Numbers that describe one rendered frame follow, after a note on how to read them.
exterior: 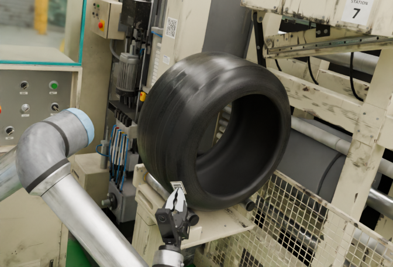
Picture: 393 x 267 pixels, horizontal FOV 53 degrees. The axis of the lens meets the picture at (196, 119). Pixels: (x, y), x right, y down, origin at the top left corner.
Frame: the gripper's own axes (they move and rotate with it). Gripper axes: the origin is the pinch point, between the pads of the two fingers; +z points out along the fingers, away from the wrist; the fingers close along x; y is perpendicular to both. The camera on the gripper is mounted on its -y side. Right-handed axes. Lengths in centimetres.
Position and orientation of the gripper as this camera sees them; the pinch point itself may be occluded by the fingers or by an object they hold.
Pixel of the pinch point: (177, 190)
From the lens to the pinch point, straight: 131.0
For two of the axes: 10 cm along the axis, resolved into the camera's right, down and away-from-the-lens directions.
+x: 9.5, -0.8, -3.1
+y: 3.0, 6.0, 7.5
